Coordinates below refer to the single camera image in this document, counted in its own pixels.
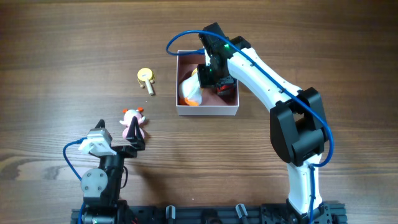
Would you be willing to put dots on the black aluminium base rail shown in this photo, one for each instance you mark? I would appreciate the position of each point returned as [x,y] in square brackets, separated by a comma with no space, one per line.
[264,214]

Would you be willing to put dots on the white duck plush toy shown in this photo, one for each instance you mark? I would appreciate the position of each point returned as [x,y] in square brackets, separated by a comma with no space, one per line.
[189,91]

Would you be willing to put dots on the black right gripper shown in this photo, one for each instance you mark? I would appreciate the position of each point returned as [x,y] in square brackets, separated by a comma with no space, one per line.
[226,83]

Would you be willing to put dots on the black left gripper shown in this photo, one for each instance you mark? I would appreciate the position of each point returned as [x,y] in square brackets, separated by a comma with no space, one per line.
[121,150]

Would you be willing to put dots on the yellow wooden rattle drum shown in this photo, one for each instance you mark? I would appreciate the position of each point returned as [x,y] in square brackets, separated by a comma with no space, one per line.
[145,77]

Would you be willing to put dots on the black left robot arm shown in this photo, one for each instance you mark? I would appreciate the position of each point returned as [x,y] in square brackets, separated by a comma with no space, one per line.
[101,186]

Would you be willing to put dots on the red toy fire truck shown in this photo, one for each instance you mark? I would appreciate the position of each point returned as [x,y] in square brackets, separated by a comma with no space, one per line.
[225,90]

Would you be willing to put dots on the pink pig plush toy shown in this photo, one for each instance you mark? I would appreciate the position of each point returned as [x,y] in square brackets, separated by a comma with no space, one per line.
[128,117]

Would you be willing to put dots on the white box pink inside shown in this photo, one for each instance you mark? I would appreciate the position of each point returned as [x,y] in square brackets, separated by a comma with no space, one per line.
[212,104]

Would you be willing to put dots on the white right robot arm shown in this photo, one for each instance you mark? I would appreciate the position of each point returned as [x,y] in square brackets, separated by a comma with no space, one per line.
[297,116]

